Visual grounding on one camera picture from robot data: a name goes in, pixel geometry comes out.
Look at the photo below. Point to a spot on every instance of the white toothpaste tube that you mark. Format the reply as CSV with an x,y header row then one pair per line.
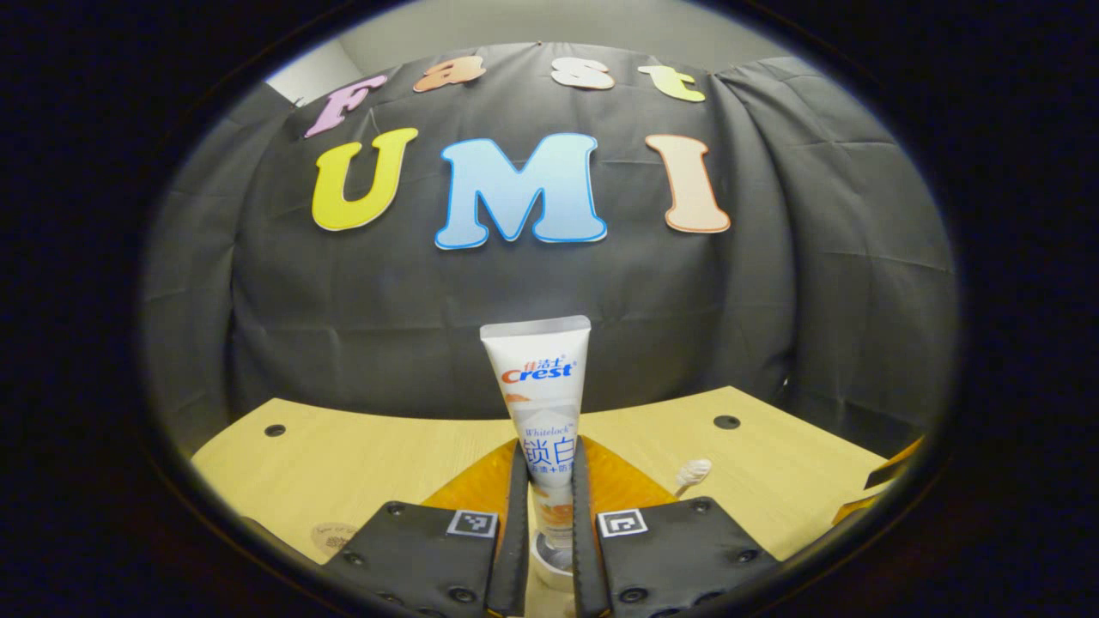
x,y
537,403

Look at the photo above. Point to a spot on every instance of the round wooden coaster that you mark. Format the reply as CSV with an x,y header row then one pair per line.
x,y
335,536

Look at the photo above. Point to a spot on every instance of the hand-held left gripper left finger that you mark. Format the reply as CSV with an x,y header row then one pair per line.
x,y
511,549

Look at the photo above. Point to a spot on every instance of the wooden desktop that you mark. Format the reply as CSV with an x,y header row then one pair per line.
x,y
343,463

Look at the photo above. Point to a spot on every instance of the black backdrop cloth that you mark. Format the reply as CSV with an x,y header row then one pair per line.
x,y
386,326

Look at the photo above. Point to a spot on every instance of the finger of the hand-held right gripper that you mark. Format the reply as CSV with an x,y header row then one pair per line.
x,y
884,479

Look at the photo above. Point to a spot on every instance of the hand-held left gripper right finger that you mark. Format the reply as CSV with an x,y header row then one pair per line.
x,y
588,549

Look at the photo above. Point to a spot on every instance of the beige toothbrush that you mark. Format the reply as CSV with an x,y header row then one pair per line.
x,y
694,472

